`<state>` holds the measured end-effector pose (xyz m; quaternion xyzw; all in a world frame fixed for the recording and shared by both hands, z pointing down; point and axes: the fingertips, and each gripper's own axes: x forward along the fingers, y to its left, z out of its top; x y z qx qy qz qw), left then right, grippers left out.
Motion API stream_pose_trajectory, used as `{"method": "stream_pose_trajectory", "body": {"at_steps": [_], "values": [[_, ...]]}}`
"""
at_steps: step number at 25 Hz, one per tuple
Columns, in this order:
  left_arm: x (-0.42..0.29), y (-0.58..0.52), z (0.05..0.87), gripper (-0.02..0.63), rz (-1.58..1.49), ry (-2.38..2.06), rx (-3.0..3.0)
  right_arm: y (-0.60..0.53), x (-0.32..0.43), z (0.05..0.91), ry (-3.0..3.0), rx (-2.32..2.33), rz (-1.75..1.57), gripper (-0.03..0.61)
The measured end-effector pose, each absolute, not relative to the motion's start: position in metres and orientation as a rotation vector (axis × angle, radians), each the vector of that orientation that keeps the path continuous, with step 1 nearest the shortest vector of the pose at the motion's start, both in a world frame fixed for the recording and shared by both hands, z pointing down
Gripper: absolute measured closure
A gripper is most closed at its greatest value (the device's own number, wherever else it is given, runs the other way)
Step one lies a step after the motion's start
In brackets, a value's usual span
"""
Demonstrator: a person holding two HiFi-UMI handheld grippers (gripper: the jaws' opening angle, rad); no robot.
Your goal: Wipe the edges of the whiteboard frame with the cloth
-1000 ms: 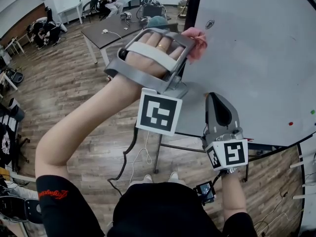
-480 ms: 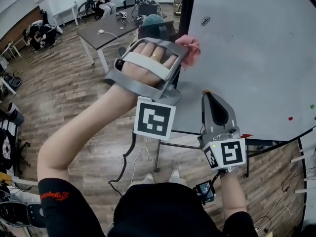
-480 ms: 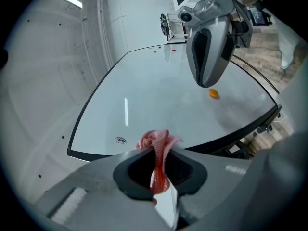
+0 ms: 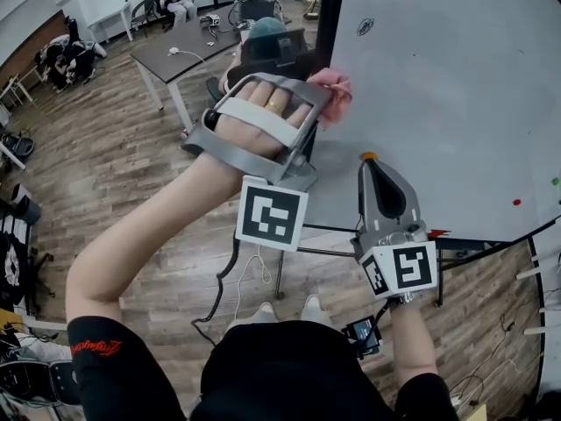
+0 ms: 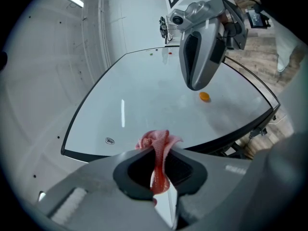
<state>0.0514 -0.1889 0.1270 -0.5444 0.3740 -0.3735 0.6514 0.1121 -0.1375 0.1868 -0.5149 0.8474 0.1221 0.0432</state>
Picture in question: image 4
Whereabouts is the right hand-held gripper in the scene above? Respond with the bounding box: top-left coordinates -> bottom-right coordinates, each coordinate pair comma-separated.
350,159 -> 440,302

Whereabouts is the pink cloth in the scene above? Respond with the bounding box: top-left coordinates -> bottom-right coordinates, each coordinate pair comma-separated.
308,67 -> 354,132

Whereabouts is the person's left forearm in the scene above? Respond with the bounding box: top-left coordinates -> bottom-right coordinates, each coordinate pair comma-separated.
65,151 -> 247,325

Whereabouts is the black metal rolling stand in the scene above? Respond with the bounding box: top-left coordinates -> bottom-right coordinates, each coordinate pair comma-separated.
273,223 -> 515,309

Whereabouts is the black mesh chair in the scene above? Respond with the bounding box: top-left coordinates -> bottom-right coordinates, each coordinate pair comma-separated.
131,0 -> 156,39

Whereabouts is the person's right forearm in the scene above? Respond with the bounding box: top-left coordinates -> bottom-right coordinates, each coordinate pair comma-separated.
387,300 -> 440,388

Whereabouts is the white whiteboard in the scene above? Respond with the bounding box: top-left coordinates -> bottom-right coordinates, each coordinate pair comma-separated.
297,0 -> 561,243

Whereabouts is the person's black shirt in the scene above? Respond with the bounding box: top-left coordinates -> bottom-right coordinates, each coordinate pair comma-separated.
67,315 -> 459,421

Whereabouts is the white charger with cable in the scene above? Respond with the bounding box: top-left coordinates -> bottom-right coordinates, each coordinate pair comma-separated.
167,46 -> 208,68

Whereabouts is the silver wristwatch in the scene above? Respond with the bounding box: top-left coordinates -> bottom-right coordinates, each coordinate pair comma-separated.
389,291 -> 423,307

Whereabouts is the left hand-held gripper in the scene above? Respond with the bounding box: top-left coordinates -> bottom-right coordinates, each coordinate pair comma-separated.
180,71 -> 335,253

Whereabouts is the person's left hand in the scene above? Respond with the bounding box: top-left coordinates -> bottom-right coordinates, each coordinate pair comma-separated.
214,79 -> 316,160

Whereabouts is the person's white shoe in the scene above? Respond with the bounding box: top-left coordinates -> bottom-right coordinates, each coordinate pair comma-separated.
253,301 -> 281,325
301,293 -> 336,328

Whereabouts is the black printed garment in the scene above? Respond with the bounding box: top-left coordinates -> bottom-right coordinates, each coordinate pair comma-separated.
0,230 -> 32,309

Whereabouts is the black office chair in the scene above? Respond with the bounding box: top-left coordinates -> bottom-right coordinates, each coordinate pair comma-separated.
205,27 -> 319,105

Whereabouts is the black grey equipment backpack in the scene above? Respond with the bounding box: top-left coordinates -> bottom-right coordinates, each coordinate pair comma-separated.
0,359 -> 81,417

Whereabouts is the person's left white shoe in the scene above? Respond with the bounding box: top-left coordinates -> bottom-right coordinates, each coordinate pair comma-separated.
253,301 -> 281,325

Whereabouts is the thick black gripper cable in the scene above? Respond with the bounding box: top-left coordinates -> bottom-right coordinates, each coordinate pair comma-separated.
189,234 -> 243,348

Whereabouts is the person's right white shoe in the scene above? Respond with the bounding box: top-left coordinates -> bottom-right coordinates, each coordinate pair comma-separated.
301,293 -> 336,328

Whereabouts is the small black screen device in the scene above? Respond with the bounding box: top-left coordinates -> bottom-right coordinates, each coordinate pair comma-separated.
341,315 -> 383,355

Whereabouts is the dark table with white legs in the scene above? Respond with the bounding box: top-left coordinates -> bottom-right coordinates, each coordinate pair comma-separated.
130,4 -> 247,136

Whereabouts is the white floor cable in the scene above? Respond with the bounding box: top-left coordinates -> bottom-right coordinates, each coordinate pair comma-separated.
233,253 -> 274,320

